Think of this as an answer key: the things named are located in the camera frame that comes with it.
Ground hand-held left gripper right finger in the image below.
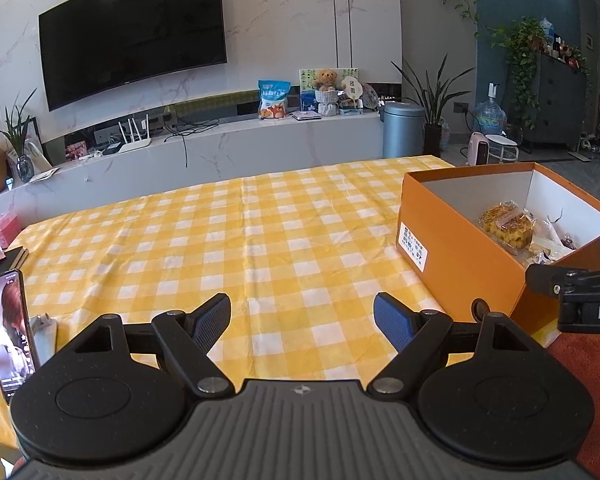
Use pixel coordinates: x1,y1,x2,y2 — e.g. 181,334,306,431
367,292,546,395

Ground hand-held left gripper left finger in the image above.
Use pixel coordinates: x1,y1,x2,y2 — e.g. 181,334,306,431
57,292,236,397

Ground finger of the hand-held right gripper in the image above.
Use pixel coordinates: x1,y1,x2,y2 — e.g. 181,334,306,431
525,262,567,297

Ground dried fruit mix packet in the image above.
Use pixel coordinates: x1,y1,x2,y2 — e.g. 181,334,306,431
545,216,579,252

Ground waffle packet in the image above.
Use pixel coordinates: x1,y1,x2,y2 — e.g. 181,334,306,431
477,200,537,256

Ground orange cardboard box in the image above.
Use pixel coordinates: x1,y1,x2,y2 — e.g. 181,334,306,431
397,162,600,326

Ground yellow checked tablecloth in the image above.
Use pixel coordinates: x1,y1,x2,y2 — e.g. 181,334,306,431
0,154,556,480

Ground white rolling stool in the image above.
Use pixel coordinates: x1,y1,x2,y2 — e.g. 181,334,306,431
485,134,520,165

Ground pink white space heater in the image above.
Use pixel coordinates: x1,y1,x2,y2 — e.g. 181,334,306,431
467,131,491,167

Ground grey cabinet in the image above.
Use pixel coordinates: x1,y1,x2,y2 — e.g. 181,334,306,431
522,52,592,150

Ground white phone stand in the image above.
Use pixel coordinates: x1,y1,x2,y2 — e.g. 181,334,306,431
30,312,58,368

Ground blue water jug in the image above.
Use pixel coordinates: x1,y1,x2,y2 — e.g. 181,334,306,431
475,82,509,136

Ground potted long-leaf plant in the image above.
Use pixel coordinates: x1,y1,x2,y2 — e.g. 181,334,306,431
391,52,476,156

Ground blue metal trash bin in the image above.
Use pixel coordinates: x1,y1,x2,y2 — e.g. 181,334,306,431
381,101,426,159

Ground white marble tv console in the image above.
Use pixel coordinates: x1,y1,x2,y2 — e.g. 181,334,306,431
0,109,386,241

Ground white router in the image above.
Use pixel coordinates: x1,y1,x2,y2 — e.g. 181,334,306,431
117,115,153,155

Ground smartphone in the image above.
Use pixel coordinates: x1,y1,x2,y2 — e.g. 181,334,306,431
0,269,41,406

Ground black notebooks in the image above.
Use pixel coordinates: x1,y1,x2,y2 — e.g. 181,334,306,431
0,246,30,286

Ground pothos plant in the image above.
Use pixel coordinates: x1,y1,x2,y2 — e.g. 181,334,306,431
490,17,548,131

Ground blue snack bag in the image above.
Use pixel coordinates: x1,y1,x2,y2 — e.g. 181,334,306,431
257,79,291,121

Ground pink box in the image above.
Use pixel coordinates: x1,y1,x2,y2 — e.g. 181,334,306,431
0,211,23,248

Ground round paper fan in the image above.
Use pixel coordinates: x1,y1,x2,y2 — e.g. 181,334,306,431
340,75,365,110

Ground plant in glass vase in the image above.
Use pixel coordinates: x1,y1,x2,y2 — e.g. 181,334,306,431
0,87,38,183

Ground green landscape painting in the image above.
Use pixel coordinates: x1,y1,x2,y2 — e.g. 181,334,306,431
298,66,358,111

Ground black television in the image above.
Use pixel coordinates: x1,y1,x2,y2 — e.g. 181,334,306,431
38,0,229,112

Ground black cables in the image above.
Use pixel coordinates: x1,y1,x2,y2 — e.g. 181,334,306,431
162,115,221,168

